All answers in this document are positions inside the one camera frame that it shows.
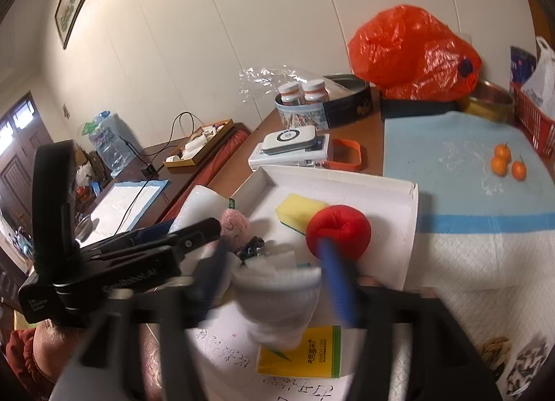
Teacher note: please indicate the small black toy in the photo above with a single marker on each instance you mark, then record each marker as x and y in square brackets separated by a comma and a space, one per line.
[251, 249]

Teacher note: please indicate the round black tin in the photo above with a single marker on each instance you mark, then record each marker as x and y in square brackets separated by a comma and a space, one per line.
[347, 110]

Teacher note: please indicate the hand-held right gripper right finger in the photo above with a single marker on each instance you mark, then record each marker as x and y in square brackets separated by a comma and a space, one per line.
[338, 279]

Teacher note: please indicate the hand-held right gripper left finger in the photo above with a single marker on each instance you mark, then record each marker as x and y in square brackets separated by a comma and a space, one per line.
[212, 271]

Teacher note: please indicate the metal bowl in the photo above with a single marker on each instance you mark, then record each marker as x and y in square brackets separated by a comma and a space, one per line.
[490, 102]

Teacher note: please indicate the blue white absorbent pad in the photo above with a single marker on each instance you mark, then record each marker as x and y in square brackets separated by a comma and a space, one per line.
[433, 145]

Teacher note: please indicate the clear plastic wrap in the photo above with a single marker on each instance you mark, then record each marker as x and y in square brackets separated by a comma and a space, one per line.
[264, 78]

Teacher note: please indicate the person's left forearm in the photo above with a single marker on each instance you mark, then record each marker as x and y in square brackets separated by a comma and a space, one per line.
[56, 353]

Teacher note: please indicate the white bottle orange label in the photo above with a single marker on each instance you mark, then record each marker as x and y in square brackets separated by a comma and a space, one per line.
[290, 93]
[314, 91]

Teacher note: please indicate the white soft cloth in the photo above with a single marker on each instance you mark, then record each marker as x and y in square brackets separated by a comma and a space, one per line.
[277, 297]

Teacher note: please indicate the black white patterned cloth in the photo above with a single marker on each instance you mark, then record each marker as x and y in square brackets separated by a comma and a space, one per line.
[529, 366]

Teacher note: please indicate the wall switch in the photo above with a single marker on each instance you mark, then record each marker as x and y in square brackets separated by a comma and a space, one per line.
[66, 110]

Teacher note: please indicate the white flat box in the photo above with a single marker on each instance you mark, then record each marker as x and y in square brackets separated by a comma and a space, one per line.
[269, 162]

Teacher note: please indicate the pink plush toy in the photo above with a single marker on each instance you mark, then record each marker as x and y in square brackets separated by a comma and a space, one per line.
[236, 227]

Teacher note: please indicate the yellow tissue packet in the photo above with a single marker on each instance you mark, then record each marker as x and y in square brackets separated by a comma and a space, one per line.
[312, 353]

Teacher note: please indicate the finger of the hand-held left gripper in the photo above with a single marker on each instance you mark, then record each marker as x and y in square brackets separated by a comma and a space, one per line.
[195, 232]
[147, 230]

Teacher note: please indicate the orange plastic bag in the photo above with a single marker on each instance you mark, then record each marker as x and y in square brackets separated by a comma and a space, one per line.
[407, 54]

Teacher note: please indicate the white plastic bag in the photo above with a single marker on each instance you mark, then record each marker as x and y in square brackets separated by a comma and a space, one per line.
[542, 80]

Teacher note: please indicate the white cardboard tray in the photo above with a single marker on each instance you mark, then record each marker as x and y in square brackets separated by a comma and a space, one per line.
[368, 197]

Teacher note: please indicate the brown fuzzy object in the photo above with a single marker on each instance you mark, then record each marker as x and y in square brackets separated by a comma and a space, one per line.
[496, 355]

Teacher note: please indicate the water jug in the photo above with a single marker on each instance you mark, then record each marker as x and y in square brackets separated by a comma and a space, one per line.
[108, 141]

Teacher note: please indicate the red plush apple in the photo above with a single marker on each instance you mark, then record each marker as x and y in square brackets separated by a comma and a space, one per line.
[342, 227]

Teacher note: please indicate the red tablecloth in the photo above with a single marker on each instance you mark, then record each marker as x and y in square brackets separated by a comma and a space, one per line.
[225, 145]

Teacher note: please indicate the white flat device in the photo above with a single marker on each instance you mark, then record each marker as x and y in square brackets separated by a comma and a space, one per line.
[286, 139]

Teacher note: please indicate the yellow shallow box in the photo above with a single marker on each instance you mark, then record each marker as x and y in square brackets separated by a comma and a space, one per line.
[203, 155]

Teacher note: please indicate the round printed tin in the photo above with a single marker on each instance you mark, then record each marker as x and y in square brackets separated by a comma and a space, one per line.
[299, 117]

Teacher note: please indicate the yellow sponge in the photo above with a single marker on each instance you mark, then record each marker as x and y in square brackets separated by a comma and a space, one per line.
[299, 208]

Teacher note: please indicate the white folded towel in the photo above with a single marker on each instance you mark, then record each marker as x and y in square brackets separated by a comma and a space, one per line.
[199, 206]

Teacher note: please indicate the tangerine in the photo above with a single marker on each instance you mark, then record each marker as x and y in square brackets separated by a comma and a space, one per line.
[498, 166]
[503, 151]
[519, 170]

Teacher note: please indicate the black power adapter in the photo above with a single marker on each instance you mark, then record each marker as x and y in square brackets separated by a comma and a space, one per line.
[149, 168]

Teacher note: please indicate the brown wooden door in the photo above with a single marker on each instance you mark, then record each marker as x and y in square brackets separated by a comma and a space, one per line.
[17, 158]

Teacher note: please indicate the dark wooden table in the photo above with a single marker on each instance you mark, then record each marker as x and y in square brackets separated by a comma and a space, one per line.
[173, 175]

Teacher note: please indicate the red plastic basket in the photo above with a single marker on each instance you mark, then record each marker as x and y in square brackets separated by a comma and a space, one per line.
[533, 123]

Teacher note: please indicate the white tube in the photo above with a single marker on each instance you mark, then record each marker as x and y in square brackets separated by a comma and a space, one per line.
[193, 146]

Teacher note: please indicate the blue printed packet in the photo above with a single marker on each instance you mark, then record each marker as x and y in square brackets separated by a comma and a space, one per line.
[522, 65]

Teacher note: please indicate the white pad blue border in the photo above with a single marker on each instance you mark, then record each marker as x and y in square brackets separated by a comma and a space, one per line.
[117, 206]

